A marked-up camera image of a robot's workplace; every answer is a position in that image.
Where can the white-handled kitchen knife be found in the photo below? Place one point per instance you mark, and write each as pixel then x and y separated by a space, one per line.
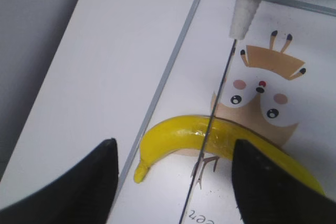
pixel 244 13

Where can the yellow plastic banana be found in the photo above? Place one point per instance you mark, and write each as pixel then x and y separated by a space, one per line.
pixel 188 132

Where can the white grey-rimmed cutting board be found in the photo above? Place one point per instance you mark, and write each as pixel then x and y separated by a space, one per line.
pixel 280 84

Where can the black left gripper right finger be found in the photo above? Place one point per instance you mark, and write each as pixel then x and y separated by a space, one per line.
pixel 266 193

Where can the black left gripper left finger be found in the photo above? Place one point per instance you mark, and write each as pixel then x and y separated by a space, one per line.
pixel 84 194

